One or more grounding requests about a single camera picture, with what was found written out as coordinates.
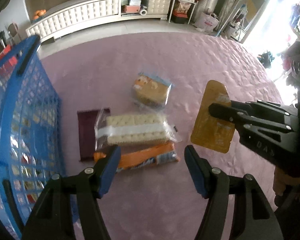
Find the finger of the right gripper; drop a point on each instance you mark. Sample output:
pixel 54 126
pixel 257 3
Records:
pixel 266 129
pixel 255 111

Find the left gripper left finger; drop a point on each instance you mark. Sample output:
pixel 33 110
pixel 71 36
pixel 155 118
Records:
pixel 51 216

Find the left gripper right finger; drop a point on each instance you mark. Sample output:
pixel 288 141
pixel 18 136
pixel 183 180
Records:
pixel 253 216

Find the yellow snack pouch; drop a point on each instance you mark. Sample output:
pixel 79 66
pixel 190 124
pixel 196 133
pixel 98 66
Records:
pixel 210 132

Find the blue plastic basket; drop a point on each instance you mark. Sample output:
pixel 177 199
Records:
pixel 30 148

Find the right hand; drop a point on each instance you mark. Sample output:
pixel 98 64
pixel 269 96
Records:
pixel 286 188

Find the orange snack wrapper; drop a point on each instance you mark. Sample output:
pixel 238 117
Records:
pixel 131 160

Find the dark purple snack packet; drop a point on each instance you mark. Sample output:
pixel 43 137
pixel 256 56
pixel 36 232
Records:
pixel 86 131

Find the white shopping bag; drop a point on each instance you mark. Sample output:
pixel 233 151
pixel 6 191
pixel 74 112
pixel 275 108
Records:
pixel 207 22

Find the white sandwich cracker packet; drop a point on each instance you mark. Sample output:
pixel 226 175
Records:
pixel 132 129

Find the brown cake snack packet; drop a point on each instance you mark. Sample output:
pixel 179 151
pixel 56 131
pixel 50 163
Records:
pixel 151 91

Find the white metal shelf rack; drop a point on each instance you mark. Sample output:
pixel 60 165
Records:
pixel 185 1

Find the white TV cabinet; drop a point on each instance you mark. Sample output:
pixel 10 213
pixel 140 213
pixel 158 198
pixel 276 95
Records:
pixel 76 15

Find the red gift bag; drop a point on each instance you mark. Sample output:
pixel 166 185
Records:
pixel 7 63

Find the oranges on cabinet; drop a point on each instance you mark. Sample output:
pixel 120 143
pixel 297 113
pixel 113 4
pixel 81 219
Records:
pixel 38 14

